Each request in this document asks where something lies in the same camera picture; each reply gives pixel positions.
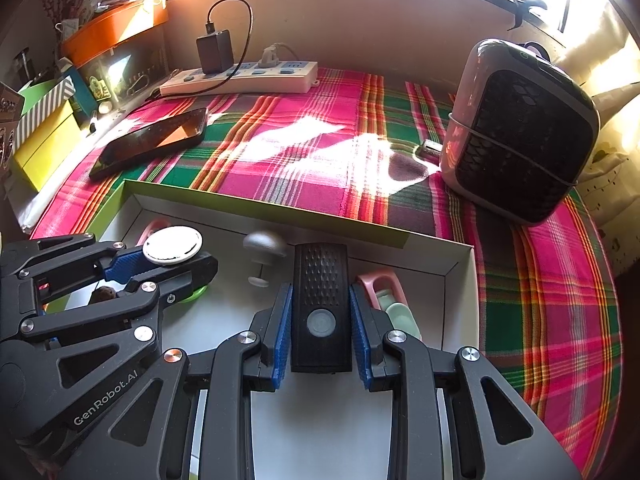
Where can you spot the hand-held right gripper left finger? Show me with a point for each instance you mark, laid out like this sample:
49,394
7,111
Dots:
282,335

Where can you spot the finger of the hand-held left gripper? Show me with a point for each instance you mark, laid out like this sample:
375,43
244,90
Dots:
200,267
125,265

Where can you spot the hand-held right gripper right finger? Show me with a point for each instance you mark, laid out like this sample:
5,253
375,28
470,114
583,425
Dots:
360,340

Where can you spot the green white spool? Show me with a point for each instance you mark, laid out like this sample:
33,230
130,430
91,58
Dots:
172,245

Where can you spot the green white cardboard box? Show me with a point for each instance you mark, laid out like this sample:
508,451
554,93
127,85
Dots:
225,240

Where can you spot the salmon pink case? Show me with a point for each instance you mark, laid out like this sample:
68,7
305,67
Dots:
150,230

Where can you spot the pink mint clip holder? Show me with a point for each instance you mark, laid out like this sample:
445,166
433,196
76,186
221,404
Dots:
380,280

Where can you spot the black rectangular light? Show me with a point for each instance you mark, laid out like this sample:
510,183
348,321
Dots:
320,280

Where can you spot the grey mushroom knob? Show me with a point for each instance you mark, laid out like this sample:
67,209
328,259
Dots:
265,242

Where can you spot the black smartphone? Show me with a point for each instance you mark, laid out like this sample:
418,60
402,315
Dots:
150,142

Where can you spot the yellow box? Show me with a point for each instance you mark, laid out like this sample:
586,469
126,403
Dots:
47,152

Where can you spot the striped box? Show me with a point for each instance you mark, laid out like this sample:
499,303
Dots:
50,105

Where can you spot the green framed ornament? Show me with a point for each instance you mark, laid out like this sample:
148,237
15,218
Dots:
102,89

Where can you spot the white power strip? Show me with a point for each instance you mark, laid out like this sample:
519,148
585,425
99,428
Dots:
240,82

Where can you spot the green tissue box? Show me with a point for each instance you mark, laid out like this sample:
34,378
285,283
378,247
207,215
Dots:
32,97

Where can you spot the black charger adapter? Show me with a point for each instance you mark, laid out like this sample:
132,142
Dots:
215,52

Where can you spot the white plug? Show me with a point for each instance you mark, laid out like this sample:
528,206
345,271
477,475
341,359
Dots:
272,55

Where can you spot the orange tray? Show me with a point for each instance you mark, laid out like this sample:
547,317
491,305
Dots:
115,27

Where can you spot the grey desk heater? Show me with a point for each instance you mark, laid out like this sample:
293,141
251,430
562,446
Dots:
525,135

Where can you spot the cream heart print curtain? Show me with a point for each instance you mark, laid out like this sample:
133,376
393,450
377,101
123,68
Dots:
615,160

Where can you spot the black window hook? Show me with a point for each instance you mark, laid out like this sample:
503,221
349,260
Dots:
525,10

